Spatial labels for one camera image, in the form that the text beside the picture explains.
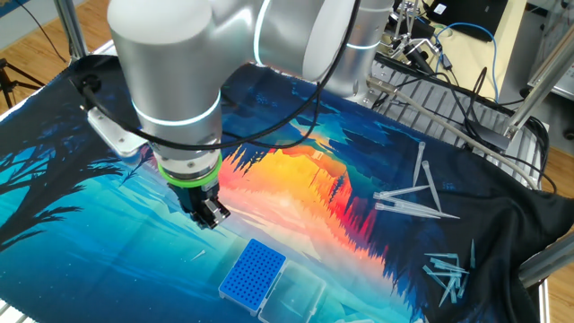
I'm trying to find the aluminium frame post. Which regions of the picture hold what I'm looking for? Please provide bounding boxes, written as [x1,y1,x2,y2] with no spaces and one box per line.
[501,24,574,141]
[53,0,89,62]

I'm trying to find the black cable bundle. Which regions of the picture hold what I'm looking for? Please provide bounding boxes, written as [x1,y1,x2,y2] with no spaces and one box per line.
[371,51,558,195]

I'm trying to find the aluminium frame bar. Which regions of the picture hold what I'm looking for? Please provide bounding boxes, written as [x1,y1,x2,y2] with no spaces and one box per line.
[517,232,574,289]

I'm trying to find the landscape print cloth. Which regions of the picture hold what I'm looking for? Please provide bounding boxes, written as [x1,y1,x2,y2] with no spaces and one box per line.
[0,29,574,323]

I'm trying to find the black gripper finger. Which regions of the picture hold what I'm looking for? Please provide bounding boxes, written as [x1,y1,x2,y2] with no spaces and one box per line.
[187,209,212,231]
[202,196,231,230]

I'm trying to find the blue pipette tip holder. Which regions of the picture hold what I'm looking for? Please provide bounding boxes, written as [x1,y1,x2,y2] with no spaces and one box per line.
[218,238,288,318]

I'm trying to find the green flange ring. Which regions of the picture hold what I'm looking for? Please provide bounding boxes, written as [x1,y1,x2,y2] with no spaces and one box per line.
[156,154,224,189]

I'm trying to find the cream desk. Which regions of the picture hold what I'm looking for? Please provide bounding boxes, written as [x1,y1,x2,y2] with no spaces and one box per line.
[421,0,539,107]

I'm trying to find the silver metal stand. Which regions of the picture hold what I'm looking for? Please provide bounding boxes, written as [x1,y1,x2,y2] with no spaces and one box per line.
[386,0,443,62]

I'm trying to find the thin black cable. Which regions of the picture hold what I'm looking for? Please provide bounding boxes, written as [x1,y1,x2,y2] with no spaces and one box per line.
[222,83,323,150]

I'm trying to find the black floor cable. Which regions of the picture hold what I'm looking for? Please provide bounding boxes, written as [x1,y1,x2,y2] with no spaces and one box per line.
[15,0,68,64]

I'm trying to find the large clear pipette tip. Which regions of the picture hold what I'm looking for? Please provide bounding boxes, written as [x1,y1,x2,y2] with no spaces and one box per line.
[374,201,443,221]
[421,160,443,213]
[372,184,432,201]
[412,141,427,188]
[383,196,461,221]

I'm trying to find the white equipment cabinet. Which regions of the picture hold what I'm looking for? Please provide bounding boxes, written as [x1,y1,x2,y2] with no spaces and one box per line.
[526,0,574,102]

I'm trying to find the black tripod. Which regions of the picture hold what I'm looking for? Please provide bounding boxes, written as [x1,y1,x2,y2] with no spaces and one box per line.
[0,57,46,109]

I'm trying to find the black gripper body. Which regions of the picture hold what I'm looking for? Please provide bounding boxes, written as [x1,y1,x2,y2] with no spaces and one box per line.
[169,179,221,214]

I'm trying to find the thick black cable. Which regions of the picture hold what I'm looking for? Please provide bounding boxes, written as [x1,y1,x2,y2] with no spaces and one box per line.
[69,0,363,152]

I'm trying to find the small clear hinged lid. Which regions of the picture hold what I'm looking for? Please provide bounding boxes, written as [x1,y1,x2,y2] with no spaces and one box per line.
[257,259,327,323]

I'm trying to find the black flat adapter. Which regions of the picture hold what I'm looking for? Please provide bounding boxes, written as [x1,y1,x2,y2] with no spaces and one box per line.
[465,118,512,152]

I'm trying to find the blue cable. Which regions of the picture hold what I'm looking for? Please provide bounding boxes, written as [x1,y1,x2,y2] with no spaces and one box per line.
[431,21,501,104]

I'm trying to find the black laptop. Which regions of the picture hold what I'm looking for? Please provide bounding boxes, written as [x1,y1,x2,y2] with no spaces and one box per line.
[425,0,510,44]

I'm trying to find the grey hose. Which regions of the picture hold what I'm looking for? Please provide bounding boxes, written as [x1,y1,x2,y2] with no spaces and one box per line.
[366,75,539,190]

